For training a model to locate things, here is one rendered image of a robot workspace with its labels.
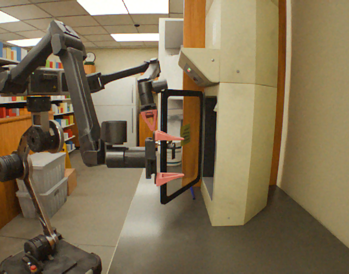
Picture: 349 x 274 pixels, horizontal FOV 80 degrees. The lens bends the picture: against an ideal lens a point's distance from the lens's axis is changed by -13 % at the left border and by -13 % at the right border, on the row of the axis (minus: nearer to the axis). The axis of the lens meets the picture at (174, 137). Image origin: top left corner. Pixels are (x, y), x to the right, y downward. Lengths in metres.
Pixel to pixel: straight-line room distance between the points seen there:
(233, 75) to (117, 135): 0.38
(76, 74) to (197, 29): 0.60
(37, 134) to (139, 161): 0.86
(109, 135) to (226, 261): 0.46
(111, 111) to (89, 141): 5.11
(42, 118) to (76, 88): 0.67
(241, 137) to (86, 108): 0.47
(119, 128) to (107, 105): 5.17
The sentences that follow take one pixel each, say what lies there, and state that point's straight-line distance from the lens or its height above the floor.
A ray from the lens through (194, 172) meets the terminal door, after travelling 1.01.
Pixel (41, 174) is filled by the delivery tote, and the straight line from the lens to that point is 2.74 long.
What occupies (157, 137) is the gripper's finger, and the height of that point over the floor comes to 1.26.
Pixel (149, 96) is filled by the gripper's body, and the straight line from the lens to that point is 0.99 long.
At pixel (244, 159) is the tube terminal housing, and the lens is 0.76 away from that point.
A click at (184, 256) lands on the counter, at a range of 0.69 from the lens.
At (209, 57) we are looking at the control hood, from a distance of 0.72.
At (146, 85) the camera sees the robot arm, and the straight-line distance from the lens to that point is 1.01.
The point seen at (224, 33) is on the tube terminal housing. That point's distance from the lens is 0.74.
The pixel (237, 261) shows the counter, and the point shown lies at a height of 0.94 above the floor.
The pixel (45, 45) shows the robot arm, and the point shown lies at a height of 1.55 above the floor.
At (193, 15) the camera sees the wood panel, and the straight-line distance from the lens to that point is 1.14.
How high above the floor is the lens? 1.37
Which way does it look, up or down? 10 degrees down
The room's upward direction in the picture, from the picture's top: 1 degrees clockwise
